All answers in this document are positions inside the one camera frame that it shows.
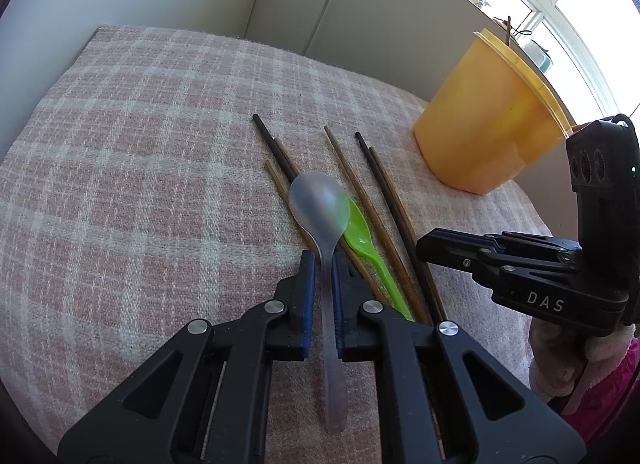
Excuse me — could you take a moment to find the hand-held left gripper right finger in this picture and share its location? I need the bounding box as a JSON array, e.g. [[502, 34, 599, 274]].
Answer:
[[331, 249, 587, 464]]

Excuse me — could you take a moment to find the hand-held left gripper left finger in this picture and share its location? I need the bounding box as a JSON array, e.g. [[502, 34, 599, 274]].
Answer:
[[57, 249, 317, 464]]

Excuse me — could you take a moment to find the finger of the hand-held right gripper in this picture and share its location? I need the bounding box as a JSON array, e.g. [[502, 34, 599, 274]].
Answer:
[[416, 228, 576, 291], [482, 231, 583, 266]]

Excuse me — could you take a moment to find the clear plastic spoon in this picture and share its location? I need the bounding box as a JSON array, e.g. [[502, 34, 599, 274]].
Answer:
[[288, 171, 352, 435]]

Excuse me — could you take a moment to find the yellow plastic container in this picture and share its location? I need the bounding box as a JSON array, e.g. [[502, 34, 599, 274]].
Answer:
[[413, 28, 573, 195]]

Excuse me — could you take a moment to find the green plastic spoon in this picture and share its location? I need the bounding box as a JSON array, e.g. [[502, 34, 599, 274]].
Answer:
[[340, 196, 416, 322]]

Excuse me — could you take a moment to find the pink clothing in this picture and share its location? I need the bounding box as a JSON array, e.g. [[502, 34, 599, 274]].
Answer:
[[560, 339, 640, 425]]

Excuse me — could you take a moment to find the teal and white appliance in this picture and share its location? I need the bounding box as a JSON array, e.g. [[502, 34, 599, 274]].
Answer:
[[522, 39, 553, 72]]

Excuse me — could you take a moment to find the pink checked tablecloth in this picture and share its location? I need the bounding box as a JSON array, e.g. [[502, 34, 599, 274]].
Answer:
[[0, 25, 553, 455]]

